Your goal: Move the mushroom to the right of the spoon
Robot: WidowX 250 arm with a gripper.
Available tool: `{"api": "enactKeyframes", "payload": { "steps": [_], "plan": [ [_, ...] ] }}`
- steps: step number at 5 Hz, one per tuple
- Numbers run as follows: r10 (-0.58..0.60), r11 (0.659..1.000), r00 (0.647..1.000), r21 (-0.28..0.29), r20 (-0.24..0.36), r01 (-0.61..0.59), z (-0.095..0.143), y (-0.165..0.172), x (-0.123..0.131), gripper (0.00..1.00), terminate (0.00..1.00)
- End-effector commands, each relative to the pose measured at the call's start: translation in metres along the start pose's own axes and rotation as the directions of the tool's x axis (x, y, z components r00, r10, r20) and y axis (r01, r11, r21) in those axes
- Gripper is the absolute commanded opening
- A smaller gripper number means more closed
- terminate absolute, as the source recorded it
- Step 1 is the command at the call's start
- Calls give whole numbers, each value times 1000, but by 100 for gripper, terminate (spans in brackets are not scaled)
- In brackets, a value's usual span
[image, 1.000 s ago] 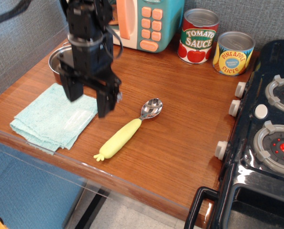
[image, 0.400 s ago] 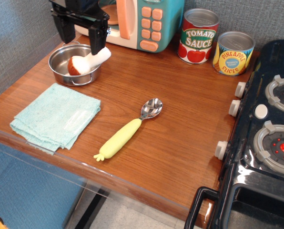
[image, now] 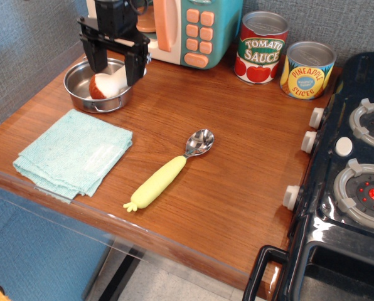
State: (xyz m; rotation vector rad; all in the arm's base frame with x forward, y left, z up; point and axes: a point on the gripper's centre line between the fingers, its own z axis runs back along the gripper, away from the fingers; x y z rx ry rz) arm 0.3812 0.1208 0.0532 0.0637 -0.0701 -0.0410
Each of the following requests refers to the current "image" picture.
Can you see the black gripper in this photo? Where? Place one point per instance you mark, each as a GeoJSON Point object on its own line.
{"type": "Point", "coordinates": [114, 28]}

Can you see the brown white plush mushroom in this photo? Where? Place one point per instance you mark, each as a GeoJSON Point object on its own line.
{"type": "Point", "coordinates": [104, 86]}

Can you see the small steel pot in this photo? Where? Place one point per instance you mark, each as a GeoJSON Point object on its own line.
{"type": "Point", "coordinates": [76, 83]}

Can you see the light blue folded cloth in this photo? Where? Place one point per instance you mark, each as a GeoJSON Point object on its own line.
{"type": "Point", "coordinates": [73, 156]}

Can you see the tomato sauce can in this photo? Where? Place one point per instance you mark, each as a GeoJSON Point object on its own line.
{"type": "Point", "coordinates": [262, 38]}

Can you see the pineapple slices can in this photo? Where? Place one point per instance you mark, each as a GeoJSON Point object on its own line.
{"type": "Point", "coordinates": [307, 69]}

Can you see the black toy stove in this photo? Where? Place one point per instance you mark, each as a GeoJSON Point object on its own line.
{"type": "Point", "coordinates": [331, 237]}

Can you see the spoon with yellow handle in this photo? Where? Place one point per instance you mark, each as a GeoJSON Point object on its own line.
{"type": "Point", "coordinates": [199, 142]}

